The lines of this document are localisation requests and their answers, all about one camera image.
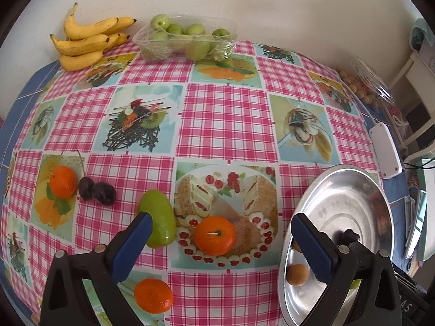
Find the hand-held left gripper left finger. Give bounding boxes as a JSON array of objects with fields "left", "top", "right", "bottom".
[{"left": 40, "top": 211, "right": 153, "bottom": 326}]

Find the pink checked printed tablecloth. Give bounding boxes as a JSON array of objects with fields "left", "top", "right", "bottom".
[{"left": 0, "top": 39, "right": 384, "bottom": 326}]

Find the pile of small green fruits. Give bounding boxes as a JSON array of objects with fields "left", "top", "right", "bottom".
[{"left": 150, "top": 14, "right": 232, "bottom": 61}]

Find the clear plastic punnet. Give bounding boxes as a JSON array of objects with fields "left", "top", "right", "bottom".
[{"left": 132, "top": 14, "right": 240, "bottom": 62}]

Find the yellow banana bunch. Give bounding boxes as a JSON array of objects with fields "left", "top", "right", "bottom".
[{"left": 50, "top": 3, "right": 137, "bottom": 72}]

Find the green mango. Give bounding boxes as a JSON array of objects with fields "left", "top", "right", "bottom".
[{"left": 136, "top": 190, "right": 177, "bottom": 249}]

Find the teal cloth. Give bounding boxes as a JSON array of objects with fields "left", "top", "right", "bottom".
[{"left": 409, "top": 18, "right": 434, "bottom": 55}]

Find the pale green tray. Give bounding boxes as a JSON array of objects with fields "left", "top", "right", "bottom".
[{"left": 413, "top": 158, "right": 435, "bottom": 262}]

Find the clear plastic clamshell container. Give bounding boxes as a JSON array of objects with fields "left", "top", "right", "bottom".
[{"left": 343, "top": 52, "right": 398, "bottom": 109}]

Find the pile of loose brown longans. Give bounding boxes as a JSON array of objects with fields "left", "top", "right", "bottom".
[{"left": 338, "top": 70, "right": 378, "bottom": 104}]

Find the round metal plate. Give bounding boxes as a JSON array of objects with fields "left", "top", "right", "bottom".
[{"left": 278, "top": 164, "right": 395, "bottom": 326}]

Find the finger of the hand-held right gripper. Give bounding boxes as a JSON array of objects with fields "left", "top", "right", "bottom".
[{"left": 341, "top": 228, "right": 361, "bottom": 248}]

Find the plastic bag with red contents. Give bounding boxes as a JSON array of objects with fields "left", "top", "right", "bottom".
[{"left": 386, "top": 105, "right": 412, "bottom": 146}]

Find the orange tangerine with stem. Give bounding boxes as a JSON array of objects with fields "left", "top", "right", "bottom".
[{"left": 194, "top": 216, "right": 237, "bottom": 256}]

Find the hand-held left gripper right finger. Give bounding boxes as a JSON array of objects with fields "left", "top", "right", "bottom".
[{"left": 291, "top": 213, "right": 403, "bottom": 326}]

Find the white power box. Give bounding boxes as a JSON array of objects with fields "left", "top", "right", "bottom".
[{"left": 369, "top": 123, "right": 403, "bottom": 179}]

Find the white chair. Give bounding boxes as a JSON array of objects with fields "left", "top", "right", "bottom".
[{"left": 387, "top": 17, "right": 435, "bottom": 150}]

